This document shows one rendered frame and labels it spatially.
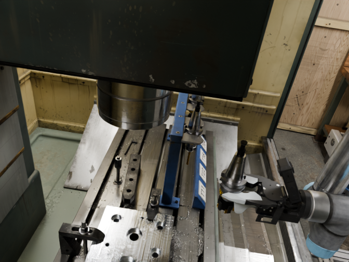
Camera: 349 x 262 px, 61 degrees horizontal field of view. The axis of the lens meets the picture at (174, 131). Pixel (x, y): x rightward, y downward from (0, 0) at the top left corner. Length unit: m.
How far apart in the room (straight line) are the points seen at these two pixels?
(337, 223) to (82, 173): 1.22
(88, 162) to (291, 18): 1.27
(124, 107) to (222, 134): 1.26
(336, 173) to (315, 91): 2.74
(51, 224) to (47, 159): 0.52
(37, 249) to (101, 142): 0.64
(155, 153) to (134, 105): 0.86
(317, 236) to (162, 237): 0.43
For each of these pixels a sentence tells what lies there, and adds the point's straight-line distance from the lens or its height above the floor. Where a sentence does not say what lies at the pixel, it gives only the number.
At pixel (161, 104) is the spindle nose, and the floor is 1.48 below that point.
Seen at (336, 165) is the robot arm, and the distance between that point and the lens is 0.90.
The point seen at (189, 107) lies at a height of 1.22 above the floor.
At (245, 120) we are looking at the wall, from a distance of 1.83.
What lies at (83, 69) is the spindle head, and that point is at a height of 1.57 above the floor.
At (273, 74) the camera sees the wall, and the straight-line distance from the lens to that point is 1.72.
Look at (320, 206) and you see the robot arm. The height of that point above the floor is 1.27.
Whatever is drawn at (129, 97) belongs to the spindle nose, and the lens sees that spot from 0.55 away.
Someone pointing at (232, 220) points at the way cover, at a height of 0.74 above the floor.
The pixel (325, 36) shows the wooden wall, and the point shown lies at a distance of 3.42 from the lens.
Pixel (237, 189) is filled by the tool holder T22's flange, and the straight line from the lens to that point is 0.73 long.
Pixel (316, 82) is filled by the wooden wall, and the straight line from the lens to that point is 3.57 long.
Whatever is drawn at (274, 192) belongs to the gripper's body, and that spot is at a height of 1.28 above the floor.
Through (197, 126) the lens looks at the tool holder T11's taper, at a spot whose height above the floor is 1.24.
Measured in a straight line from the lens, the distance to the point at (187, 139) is 0.97.
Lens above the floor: 1.76
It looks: 33 degrees down
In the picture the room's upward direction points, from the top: 8 degrees clockwise
